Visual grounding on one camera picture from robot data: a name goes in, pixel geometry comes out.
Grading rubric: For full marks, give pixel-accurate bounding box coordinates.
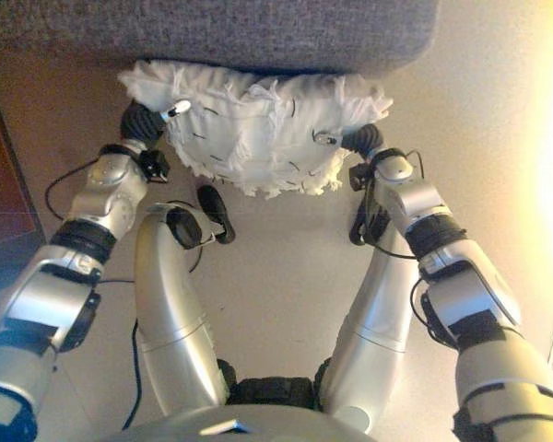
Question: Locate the silver right robot leg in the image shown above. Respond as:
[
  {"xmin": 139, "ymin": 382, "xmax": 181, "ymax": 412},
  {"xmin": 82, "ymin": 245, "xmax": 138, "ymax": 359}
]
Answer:
[{"xmin": 320, "ymin": 202, "xmax": 421, "ymax": 435}]

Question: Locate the silver left robot leg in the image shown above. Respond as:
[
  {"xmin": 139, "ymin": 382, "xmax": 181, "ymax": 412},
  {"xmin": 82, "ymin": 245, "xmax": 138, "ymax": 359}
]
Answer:
[{"xmin": 133, "ymin": 185, "xmax": 237, "ymax": 412}]

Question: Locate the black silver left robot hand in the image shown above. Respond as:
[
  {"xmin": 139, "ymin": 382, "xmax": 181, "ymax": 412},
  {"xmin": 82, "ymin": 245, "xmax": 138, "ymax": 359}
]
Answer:
[{"xmin": 119, "ymin": 99, "xmax": 193, "ymax": 148}]

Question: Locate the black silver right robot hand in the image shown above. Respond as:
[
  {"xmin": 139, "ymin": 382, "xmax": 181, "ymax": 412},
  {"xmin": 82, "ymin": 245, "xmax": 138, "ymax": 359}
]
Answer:
[{"xmin": 312, "ymin": 122, "xmax": 382, "ymax": 160}]

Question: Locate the silver robot leg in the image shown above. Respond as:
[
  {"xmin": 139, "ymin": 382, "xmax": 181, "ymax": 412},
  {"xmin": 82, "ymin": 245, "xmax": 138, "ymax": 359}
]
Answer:
[
  {"xmin": 133, "ymin": 185, "xmax": 237, "ymax": 412},
  {"xmin": 320, "ymin": 202, "xmax": 421, "ymax": 435}
]

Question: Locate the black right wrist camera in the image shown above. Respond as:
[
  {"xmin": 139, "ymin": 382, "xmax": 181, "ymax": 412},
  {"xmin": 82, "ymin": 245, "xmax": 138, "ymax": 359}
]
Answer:
[{"xmin": 348, "ymin": 163, "xmax": 375, "ymax": 192}]

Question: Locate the white fringed cushion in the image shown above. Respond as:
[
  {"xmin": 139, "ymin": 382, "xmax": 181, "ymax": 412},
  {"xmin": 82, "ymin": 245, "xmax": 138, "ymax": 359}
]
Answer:
[{"xmin": 117, "ymin": 59, "xmax": 395, "ymax": 200}]

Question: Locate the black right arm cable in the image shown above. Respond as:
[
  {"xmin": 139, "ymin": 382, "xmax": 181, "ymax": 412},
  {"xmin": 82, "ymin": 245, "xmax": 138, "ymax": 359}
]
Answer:
[{"xmin": 349, "ymin": 147, "xmax": 448, "ymax": 344}]

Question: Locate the grey fabric armchair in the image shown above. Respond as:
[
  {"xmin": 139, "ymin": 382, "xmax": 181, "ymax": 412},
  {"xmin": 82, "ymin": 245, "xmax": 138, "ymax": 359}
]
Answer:
[{"xmin": 0, "ymin": 0, "xmax": 439, "ymax": 78}]

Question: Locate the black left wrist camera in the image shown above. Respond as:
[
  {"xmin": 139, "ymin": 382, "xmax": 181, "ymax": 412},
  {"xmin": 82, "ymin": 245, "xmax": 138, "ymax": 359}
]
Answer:
[{"xmin": 137, "ymin": 149, "xmax": 171, "ymax": 184}]

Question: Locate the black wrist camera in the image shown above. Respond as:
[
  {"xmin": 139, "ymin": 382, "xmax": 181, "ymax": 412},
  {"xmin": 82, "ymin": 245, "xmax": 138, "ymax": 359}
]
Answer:
[
  {"xmin": 137, "ymin": 149, "xmax": 171, "ymax": 184},
  {"xmin": 348, "ymin": 163, "xmax": 375, "ymax": 192}
]

